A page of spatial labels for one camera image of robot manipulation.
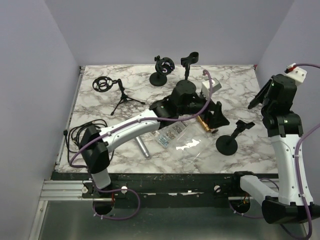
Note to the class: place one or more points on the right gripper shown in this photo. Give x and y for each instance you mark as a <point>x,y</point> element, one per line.
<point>261,94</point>

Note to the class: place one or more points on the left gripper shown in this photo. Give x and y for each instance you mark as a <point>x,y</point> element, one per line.
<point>216,119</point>

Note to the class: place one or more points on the gold microphone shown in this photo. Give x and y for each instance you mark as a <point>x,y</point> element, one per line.
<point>203,124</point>

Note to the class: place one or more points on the round base clip stand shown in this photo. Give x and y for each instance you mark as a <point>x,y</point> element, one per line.
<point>186,63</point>
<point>227,144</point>

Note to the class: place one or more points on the round base shock mount stand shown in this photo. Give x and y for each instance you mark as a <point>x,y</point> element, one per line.
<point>163,67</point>

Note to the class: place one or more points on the silver microphone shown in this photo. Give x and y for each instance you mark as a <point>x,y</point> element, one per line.
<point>142,147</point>

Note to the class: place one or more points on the tripod shock mount stand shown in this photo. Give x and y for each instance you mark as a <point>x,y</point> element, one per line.
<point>104,84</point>

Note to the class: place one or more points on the glitter microphone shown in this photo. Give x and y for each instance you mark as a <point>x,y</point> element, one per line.
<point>214,131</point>

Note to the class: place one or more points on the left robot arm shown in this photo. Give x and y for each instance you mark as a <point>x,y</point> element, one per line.
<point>96,144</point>

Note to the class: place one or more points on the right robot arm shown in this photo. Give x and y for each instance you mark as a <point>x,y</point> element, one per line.
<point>293,202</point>

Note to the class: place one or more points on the clear plastic screw organizer box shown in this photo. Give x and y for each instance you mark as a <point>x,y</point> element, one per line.
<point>182,139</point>

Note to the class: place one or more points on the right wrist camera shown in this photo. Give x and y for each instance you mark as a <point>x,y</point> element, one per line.
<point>296,73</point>

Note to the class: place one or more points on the aluminium mounting rail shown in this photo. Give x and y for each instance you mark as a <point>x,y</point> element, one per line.
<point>221,185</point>

